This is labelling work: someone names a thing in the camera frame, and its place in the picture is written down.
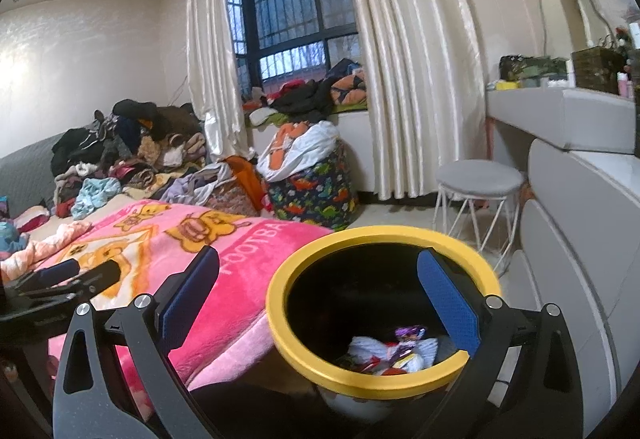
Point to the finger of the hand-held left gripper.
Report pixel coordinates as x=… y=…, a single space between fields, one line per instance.
x=97 y=276
x=52 y=271

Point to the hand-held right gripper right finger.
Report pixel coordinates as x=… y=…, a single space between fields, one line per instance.
x=447 y=301

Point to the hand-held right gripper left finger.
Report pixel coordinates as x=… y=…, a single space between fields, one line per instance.
x=192 y=291

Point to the purple foil wrapper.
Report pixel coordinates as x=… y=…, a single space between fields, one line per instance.
x=411 y=334

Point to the black bin with yellow rim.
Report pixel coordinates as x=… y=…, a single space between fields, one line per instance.
x=280 y=319

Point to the red snack packet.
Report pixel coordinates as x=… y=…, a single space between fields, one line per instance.
x=360 y=364

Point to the pale pink fleece cloth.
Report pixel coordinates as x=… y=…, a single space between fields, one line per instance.
x=45 y=246

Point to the pink printed blanket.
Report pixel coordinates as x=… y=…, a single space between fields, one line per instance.
x=225 y=279

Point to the red and white pillow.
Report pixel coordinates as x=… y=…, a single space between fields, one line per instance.
x=30 y=223

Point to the blue printed plush cloth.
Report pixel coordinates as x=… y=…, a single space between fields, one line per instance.
x=10 y=234

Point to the light blue cloth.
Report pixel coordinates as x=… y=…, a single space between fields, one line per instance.
x=95 y=196

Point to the floral patterned bag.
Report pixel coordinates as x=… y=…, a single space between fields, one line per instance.
x=232 y=201

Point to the grey headboard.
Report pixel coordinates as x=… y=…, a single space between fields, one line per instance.
x=25 y=174

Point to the pile of clothes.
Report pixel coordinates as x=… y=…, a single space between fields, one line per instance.
x=150 y=144

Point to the white dressing table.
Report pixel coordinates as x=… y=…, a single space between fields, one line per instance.
x=575 y=219

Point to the dinosaur print bag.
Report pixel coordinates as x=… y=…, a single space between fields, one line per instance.
x=315 y=199

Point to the white and orange cloth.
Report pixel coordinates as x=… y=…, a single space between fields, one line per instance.
x=305 y=149

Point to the grey vanity desk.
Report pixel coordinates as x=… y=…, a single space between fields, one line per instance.
x=560 y=116

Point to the small yellow box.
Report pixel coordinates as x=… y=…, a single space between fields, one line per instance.
x=505 y=86

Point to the clothes heap on windowsill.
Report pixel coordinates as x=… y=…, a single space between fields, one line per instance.
x=305 y=96

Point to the wide cream curtain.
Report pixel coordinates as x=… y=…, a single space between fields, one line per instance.
x=410 y=79

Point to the narrow cream curtain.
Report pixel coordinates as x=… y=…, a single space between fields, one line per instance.
x=215 y=49

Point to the pink bottle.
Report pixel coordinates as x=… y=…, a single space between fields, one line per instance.
x=624 y=86

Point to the silver framed mirror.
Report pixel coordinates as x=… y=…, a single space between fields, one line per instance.
x=555 y=19

